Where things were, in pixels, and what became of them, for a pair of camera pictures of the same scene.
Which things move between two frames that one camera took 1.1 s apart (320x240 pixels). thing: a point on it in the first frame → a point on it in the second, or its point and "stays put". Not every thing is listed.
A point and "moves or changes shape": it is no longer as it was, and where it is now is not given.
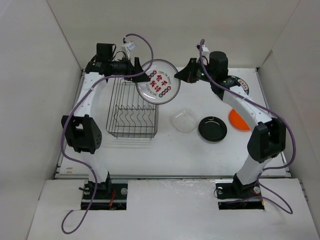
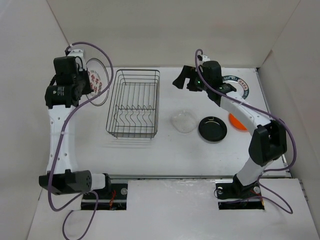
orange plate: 237,121 stays put
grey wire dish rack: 128,116 stays put
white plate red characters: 163,87 moves or changes shape
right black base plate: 237,196 stays put
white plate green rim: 243,90 stays put
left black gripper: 131,69 → 88,89
